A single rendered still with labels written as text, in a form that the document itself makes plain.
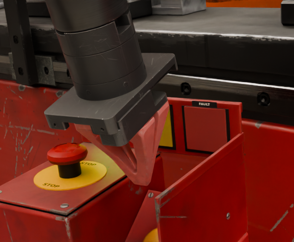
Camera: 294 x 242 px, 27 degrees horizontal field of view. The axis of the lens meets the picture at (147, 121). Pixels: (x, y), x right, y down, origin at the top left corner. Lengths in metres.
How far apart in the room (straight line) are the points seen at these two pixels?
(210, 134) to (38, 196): 0.17
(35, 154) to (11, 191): 0.54
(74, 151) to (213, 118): 0.14
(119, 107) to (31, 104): 0.66
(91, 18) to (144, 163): 0.13
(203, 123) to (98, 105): 0.17
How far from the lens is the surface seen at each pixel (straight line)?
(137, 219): 0.60
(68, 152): 0.58
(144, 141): 0.46
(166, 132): 0.62
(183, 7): 0.94
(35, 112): 1.08
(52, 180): 0.59
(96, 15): 0.42
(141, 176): 0.51
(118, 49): 0.44
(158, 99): 0.47
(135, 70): 0.45
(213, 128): 0.59
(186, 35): 0.78
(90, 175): 0.59
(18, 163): 1.19
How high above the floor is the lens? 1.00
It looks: 17 degrees down
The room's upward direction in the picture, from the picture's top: 6 degrees counter-clockwise
